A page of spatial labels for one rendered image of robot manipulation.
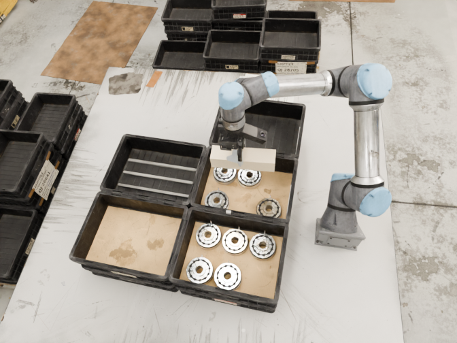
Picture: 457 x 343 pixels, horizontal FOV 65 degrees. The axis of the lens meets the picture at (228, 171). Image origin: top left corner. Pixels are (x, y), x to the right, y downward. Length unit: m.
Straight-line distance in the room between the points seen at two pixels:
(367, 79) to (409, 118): 1.82
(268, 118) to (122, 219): 0.83
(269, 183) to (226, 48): 1.50
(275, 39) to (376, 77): 1.53
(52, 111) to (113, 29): 1.40
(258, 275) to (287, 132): 0.69
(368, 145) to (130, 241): 0.99
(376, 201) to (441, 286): 1.23
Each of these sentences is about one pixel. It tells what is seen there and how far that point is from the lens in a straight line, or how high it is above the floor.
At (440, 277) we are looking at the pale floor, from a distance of 2.52.
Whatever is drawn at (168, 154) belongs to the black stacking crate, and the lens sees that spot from 1.71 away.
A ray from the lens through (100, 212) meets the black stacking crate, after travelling 1.61.
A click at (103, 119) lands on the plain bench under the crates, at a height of 0.70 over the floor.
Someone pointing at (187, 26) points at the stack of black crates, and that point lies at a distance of 3.01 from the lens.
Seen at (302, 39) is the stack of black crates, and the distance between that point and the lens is 2.72.
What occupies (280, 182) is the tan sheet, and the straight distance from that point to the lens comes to 1.58.
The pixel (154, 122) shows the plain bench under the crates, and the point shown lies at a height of 0.70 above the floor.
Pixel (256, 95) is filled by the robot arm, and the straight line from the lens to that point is 1.09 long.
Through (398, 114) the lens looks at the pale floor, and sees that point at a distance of 3.05.
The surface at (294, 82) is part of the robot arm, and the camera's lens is 1.29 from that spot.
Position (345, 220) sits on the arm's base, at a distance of 1.49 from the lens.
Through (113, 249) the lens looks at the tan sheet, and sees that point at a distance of 1.56.
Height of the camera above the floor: 2.21
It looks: 59 degrees down
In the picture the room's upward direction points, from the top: 8 degrees counter-clockwise
